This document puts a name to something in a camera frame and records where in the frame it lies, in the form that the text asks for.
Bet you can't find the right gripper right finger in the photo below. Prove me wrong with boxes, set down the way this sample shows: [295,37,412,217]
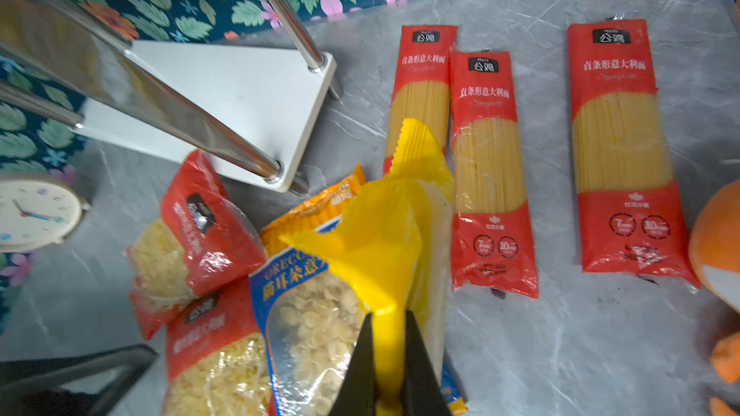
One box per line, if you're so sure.
[402,310,452,416]

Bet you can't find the red spaghetti pack left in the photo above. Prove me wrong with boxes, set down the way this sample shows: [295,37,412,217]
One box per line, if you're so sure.
[383,25,458,173]

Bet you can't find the red macaroni bag upper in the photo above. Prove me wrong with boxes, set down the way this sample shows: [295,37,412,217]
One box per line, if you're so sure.
[126,150,266,340]

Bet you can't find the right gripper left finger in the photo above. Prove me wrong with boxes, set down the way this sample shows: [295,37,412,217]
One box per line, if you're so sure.
[329,314,377,416]

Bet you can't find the red spaghetti pack middle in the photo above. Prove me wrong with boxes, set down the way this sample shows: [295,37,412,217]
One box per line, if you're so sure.
[450,50,539,299]

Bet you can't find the red spaghetti pack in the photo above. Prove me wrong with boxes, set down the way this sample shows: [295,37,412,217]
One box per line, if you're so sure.
[450,50,539,299]
[567,19,700,286]
[383,25,458,173]

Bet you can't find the blue orecchiette pasta bag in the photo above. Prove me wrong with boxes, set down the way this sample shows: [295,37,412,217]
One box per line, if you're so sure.
[250,167,466,415]

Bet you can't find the red macaroni bag lower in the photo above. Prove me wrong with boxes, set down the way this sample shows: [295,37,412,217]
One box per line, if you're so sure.
[162,277,277,416]

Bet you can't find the red macaroni bag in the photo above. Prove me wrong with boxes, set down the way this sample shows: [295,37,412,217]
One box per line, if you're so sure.
[126,150,266,340]
[162,277,277,416]

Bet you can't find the white two-tier shelf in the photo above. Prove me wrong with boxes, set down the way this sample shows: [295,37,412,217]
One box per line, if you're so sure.
[1,0,339,194]

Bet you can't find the red spaghetti pack right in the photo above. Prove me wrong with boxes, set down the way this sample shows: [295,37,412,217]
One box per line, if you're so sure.
[567,19,700,286]

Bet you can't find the round cream alarm clock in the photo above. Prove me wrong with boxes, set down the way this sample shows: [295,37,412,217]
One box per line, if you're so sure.
[1,173,91,253]

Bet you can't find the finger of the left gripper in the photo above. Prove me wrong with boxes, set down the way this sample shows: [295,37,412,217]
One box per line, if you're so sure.
[1,344,159,415]

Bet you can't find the orange shark plush toy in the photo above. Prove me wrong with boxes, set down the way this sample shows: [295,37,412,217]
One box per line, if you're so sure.
[689,179,739,415]

